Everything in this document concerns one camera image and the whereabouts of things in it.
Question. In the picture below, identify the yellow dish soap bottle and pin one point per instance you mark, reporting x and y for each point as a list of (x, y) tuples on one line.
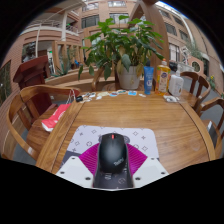
[(163, 78)]

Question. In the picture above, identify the blue printed card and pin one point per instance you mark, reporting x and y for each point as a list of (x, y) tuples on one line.
[(132, 93)]

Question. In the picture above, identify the white pump dispenser bottle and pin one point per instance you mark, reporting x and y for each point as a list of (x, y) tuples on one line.
[(176, 85)]

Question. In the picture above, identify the blue squeeze tube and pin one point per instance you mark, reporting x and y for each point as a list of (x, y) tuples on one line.
[(148, 80)]

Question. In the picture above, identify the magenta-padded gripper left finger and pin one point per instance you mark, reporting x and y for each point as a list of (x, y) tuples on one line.
[(74, 170)]

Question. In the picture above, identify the dark red wooden lectern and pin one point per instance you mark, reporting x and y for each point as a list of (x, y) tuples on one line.
[(33, 75)]

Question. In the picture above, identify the small black device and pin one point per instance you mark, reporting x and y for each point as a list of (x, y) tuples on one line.
[(79, 98)]

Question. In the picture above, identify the red bag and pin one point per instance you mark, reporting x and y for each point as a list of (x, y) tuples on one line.
[(55, 118)]

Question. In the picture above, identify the yellow flowering plant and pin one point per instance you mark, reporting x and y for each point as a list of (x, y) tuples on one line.
[(212, 81)]

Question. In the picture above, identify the black flat box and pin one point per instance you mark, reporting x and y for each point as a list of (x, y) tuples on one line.
[(209, 125)]

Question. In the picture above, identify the wooden armchair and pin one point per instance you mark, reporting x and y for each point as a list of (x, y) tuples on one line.
[(35, 133), (200, 86), (218, 136), (96, 78)]

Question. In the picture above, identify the green potted plant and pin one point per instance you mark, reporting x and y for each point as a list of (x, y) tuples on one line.
[(128, 40)]

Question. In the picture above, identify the grey bear-print mouse pad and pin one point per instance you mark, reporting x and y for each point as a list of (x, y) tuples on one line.
[(86, 138)]

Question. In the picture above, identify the small clear plastic packet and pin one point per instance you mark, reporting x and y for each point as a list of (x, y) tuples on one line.
[(170, 98)]

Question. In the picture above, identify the black computer mouse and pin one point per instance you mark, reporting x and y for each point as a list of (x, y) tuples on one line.
[(112, 153)]

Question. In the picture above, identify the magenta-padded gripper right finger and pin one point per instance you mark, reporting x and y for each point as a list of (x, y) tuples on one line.
[(150, 170)]

